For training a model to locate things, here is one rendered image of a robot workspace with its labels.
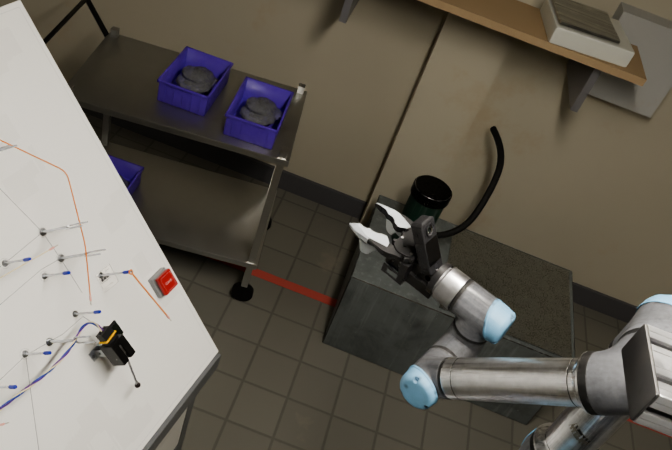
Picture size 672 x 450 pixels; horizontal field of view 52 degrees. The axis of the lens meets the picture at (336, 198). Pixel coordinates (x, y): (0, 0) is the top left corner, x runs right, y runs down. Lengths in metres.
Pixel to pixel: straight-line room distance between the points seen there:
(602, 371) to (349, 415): 2.03
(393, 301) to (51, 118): 1.71
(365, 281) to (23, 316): 1.63
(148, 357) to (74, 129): 0.58
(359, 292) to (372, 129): 0.99
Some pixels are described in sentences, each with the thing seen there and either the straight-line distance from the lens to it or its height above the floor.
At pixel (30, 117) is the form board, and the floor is 1.46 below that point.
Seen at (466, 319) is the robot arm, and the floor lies 1.55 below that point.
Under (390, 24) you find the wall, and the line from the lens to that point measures 3.30.
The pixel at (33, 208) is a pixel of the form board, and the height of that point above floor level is 1.33.
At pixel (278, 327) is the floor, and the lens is 3.21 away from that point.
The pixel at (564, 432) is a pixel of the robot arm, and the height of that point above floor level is 1.48.
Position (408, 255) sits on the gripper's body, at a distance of 1.35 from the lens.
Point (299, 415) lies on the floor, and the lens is 2.98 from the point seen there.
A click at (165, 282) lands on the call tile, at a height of 1.11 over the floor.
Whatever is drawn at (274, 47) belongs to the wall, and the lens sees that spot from 3.50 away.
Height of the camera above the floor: 2.45
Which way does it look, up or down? 38 degrees down
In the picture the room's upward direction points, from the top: 21 degrees clockwise
